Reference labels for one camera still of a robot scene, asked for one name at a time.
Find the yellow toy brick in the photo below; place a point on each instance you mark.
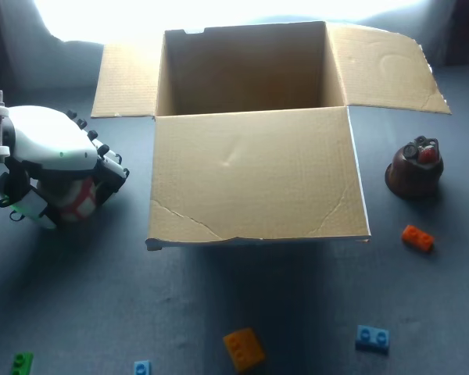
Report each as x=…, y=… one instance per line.
x=244, y=349

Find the brown cardboard box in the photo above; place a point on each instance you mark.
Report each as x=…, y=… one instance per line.
x=254, y=176

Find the blue toy brick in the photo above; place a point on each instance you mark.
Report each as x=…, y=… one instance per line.
x=372, y=340
x=142, y=368

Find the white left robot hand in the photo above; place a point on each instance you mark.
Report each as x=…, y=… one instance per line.
x=51, y=140

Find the orange toy brick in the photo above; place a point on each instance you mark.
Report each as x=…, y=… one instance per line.
x=417, y=237

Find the chocolate toy cake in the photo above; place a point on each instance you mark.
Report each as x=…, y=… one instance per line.
x=414, y=179

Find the grey table cloth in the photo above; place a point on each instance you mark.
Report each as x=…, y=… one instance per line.
x=82, y=293

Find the pink strawberry toy cake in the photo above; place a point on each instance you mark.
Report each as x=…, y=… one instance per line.
x=80, y=203

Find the green toy brick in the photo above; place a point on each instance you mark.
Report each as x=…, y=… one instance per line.
x=22, y=364

